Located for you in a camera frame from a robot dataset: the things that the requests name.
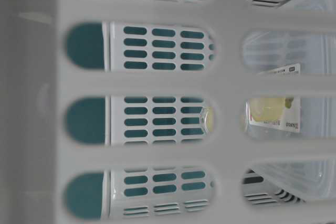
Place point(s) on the white plastic shopping basket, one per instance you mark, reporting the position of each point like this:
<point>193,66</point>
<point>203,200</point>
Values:
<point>100,106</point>

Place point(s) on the cellophane tape in package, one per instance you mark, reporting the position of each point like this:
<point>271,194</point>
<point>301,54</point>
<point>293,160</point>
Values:
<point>269,112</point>

